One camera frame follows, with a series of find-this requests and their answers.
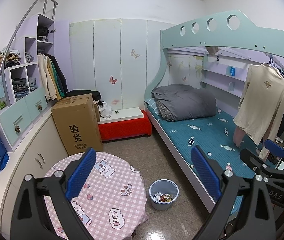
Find pink garment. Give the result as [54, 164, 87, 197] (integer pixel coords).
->
[234, 127, 246, 148]

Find dark folded clothes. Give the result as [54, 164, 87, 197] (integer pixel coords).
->
[12, 78, 30, 98]

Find large cardboard box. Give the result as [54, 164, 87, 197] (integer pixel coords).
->
[51, 93, 104, 156]

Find lilac bed shelf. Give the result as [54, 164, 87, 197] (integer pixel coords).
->
[201, 55, 249, 98]

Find white jacket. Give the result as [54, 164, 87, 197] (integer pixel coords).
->
[37, 55, 51, 100]

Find black folded clothes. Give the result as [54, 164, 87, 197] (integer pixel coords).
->
[37, 27, 50, 42]

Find cream jacket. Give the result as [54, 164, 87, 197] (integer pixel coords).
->
[45, 55, 59, 101]

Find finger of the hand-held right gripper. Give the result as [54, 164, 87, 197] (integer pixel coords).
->
[239, 149, 270, 174]
[264, 139, 284, 167]

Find pile of khaki clothes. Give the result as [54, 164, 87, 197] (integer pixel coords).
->
[0, 51, 22, 77]

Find teal bunk bed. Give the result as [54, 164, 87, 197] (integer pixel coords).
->
[144, 9, 284, 213]

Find teal candy print mattress sheet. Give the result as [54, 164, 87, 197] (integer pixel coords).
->
[146, 102, 265, 213]

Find lilac stair shelf unit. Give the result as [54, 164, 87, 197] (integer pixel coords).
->
[0, 14, 58, 153]

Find white low cabinet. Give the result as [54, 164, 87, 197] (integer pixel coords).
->
[0, 107, 70, 230]

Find pile of mixed wrappers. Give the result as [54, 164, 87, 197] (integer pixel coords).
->
[152, 191, 176, 203]

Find white board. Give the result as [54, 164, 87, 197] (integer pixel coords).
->
[99, 107, 145, 124]

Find pink checked tablecloth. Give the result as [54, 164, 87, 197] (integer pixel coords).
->
[43, 151, 149, 240]

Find green garment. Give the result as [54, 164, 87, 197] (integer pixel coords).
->
[52, 60, 64, 99]

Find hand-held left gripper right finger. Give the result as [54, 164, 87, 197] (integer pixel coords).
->
[191, 145, 276, 240]

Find small cardboard box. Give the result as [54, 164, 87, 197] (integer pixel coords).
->
[94, 100, 101, 123]

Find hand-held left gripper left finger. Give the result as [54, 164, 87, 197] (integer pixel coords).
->
[10, 148, 97, 240]

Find striped pillow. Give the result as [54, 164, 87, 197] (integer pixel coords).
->
[145, 98, 159, 111]

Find black coat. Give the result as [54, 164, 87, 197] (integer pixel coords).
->
[49, 54, 69, 94]

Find blue clothes hanger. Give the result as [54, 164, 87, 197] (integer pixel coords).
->
[269, 54, 284, 86]

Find blue bucket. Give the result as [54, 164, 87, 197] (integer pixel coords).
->
[149, 179, 179, 211]

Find red storage bench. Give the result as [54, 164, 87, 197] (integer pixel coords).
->
[98, 110, 153, 142]

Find cream sweater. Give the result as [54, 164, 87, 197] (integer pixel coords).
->
[233, 63, 284, 159]

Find grey duvet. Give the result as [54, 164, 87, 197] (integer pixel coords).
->
[152, 84, 217, 122]

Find white plastic bag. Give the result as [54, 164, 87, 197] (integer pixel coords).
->
[99, 102, 113, 119]

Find black clothing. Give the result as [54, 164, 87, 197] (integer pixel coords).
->
[65, 90, 102, 101]

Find beige cloth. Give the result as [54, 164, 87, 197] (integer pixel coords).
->
[205, 45, 219, 55]

